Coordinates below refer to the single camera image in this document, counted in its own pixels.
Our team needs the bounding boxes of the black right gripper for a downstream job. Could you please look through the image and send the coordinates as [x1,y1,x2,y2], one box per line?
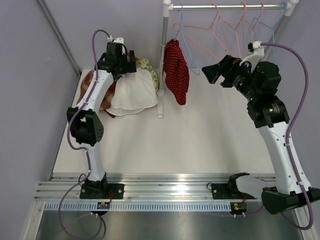
[202,55,260,102]

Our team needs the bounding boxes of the lemon print skirt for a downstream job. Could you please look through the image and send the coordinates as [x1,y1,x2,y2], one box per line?
[136,58,159,91]

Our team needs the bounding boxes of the white pleated skirt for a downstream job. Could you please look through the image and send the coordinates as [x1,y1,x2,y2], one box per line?
[107,68,158,117]

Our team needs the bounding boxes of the pink hanger with plaid skirt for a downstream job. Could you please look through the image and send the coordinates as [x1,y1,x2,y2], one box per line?
[173,3,227,60]

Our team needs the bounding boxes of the red polka dot skirt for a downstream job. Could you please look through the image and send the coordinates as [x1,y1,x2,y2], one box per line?
[163,39,190,106]

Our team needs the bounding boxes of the beige red plaid skirt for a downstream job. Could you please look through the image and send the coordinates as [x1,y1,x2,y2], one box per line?
[76,69,117,112]

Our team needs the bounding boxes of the pink wire hanger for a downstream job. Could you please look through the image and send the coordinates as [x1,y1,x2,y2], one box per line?
[241,1,264,42]

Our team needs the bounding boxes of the blue wire hanger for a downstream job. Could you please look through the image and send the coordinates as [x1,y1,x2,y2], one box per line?
[251,1,288,44]

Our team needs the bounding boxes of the dark red plaid skirt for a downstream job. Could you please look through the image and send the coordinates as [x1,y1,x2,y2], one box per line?
[103,109,116,119]

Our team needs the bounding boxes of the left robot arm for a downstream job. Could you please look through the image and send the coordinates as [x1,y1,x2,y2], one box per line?
[66,38,137,201]

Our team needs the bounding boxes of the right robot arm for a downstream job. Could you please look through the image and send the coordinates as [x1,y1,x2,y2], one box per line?
[201,55,320,215]

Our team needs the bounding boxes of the white clothes rack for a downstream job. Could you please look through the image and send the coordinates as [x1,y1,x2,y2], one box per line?
[156,0,299,119]

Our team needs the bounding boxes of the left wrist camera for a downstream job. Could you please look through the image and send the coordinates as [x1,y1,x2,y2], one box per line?
[107,36,124,45]

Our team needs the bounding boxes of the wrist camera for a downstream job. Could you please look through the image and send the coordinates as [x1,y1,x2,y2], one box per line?
[239,41,265,67]
[107,36,124,45]

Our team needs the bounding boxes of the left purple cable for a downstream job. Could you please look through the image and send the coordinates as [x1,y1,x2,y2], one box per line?
[57,29,112,238]

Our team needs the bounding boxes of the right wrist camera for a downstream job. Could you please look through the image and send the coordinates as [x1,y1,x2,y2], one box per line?
[239,41,265,67]

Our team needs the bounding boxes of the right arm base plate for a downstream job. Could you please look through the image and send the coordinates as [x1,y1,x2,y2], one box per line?
[208,183,254,201]

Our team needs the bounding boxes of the aluminium mounting rail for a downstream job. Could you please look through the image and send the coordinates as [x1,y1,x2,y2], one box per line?
[33,172,286,203]

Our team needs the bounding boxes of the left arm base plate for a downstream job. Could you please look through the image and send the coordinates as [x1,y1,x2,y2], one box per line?
[79,183,125,200]

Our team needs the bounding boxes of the white slotted cable duct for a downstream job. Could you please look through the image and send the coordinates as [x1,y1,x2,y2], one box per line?
[44,201,231,212]

